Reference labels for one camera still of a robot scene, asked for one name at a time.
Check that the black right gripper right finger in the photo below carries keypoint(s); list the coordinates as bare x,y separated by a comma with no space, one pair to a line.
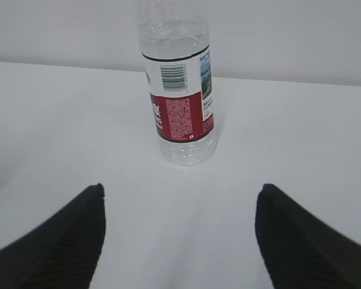
299,250

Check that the clear water bottle red label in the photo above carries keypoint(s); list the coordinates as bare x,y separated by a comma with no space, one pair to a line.
174,43

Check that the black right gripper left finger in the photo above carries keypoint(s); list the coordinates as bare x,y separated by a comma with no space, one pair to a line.
63,251

